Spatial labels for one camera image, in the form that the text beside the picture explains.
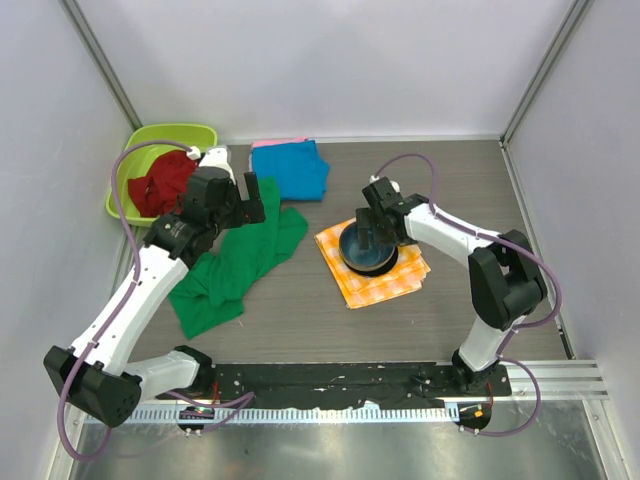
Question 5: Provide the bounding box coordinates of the dark blue ceramic bowl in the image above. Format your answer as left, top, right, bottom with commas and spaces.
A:
338, 222, 399, 277

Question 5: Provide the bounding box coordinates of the blue t shirt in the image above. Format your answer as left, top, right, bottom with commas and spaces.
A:
251, 140, 330, 201

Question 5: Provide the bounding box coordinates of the pink t shirt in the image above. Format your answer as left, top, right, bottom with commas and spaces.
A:
248, 137, 309, 171

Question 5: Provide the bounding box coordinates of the orange checkered cloth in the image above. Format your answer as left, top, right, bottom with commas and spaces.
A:
314, 218, 431, 309

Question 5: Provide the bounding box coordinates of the green t shirt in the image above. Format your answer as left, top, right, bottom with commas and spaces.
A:
169, 177, 308, 340

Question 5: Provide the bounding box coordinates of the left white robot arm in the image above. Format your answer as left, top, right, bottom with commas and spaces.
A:
43, 167, 266, 428

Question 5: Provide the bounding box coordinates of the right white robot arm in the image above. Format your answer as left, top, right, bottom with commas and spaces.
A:
356, 177, 547, 395

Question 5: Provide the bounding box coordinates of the red t shirt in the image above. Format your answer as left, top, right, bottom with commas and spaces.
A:
127, 150, 198, 218

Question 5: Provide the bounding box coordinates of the black saucer plate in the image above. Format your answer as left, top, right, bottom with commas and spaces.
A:
344, 248, 399, 277

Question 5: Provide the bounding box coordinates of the lime green plastic basin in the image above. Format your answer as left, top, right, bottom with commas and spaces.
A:
106, 123, 217, 227

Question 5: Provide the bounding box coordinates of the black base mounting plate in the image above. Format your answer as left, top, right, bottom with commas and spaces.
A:
180, 362, 512, 410

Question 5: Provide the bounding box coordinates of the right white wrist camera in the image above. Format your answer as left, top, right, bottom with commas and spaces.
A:
369, 175, 401, 193

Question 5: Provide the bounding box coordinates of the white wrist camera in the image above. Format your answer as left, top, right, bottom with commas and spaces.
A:
369, 175, 401, 193
186, 145, 235, 182

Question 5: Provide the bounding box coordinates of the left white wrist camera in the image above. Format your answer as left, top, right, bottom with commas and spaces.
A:
186, 145, 235, 182

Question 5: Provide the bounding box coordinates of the perforated metal rail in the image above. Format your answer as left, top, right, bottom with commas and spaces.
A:
123, 402, 459, 426

